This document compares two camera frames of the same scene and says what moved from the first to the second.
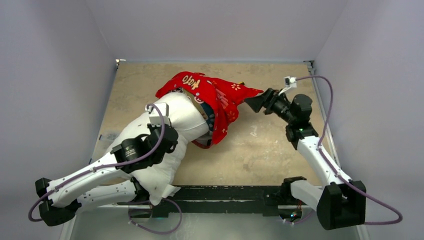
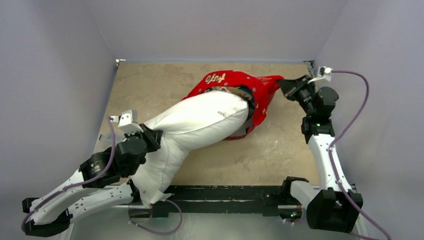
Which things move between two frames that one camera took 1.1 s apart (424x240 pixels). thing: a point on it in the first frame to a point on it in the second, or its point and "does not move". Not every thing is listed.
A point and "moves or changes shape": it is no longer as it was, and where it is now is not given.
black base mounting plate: x=267 y=198 does not move
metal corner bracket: x=118 y=60 does not move
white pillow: x=186 y=115 moves or changes shape
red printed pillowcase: x=220 y=99 to x=258 y=91
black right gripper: x=269 y=100 to x=294 y=88
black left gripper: x=150 y=127 to x=152 y=137
